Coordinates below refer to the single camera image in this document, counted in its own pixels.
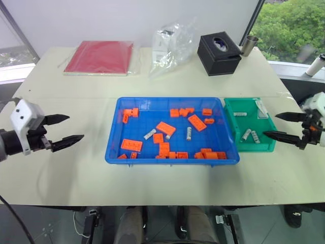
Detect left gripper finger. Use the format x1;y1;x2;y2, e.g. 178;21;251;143
51;134;85;153
45;114;71;126

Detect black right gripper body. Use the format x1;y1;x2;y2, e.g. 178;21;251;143
299;112;324;150

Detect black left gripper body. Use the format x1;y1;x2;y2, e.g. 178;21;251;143
26;115;55;153

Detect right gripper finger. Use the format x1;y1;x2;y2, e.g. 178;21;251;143
274;112;309;123
263;131;304;148

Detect green plastic tray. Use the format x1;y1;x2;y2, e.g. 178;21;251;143
223;97;277;154

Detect black tissue box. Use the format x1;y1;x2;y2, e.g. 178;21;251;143
197;31;242;77

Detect clear plastic label sleeve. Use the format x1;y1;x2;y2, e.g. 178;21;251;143
254;99;269;119

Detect large orange block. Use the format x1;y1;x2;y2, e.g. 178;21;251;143
187;114;207;132
120;138;143;152
155;121;177;136

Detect red notebook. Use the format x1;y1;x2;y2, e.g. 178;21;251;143
63;40;135;77

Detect dark rounded shape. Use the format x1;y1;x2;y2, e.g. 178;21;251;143
283;204;313;229

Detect metal cup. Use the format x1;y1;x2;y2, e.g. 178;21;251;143
239;35;259;57

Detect blue plastic tray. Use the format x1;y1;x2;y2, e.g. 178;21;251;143
105;97;240;166

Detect green trees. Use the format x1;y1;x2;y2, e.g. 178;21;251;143
249;0;325;65

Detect brown rounded shape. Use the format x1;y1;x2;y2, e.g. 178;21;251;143
113;205;146;244
187;205;217;244

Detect clear plastic bag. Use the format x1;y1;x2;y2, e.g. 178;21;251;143
148;17;199;80

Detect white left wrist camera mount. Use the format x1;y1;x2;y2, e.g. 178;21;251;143
10;99;45;156

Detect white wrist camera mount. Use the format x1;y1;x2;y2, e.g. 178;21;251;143
10;99;45;156
300;91;325;117

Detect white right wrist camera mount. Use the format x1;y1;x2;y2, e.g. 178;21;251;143
300;91;325;117

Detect black cable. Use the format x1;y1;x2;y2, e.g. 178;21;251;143
0;196;36;244

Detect white thin cable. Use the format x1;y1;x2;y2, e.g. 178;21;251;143
73;210;90;239

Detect grey window frame post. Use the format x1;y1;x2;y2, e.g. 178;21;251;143
0;0;41;63
248;0;267;37

